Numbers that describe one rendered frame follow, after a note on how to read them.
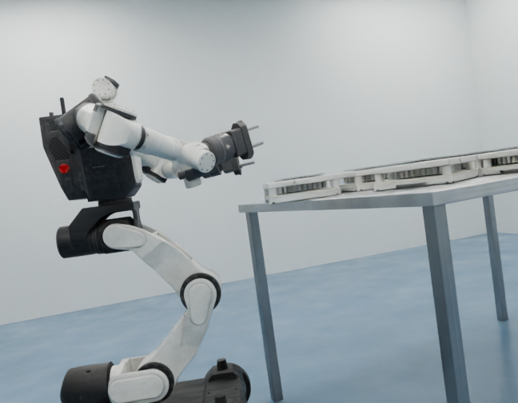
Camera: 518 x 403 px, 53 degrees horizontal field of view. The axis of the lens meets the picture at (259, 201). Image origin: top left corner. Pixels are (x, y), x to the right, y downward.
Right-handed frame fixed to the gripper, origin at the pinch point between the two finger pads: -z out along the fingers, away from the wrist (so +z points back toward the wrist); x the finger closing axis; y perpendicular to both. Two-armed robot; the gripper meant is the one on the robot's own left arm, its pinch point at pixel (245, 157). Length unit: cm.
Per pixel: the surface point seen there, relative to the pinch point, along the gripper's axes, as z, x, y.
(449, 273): -51, 49, 70
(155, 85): 104, -126, -276
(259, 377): 24, 98, -47
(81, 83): 164, -138, -250
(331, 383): -10, 102, -33
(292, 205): -14.8, 23.1, 21.5
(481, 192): -64, 32, 66
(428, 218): -49, 35, 70
